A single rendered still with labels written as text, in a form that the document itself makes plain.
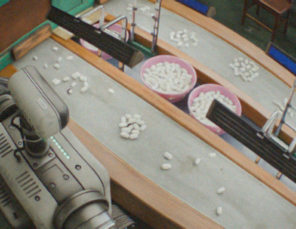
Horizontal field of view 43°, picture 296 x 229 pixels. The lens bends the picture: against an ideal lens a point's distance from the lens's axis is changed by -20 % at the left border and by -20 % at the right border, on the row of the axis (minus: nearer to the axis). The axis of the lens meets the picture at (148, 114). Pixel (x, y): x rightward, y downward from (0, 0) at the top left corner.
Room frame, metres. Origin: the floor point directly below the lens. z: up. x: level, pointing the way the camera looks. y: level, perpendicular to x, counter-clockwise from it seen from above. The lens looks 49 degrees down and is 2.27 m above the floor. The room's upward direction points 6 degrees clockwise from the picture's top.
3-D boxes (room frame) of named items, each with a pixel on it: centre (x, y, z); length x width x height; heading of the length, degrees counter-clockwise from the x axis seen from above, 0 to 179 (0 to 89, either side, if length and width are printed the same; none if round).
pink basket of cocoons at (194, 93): (1.40, -0.30, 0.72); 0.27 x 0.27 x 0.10
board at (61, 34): (1.96, 0.45, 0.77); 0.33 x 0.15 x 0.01; 144
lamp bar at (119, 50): (1.50, 0.31, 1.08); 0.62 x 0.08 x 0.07; 54
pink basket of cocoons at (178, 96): (1.56, -0.08, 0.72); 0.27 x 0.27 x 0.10
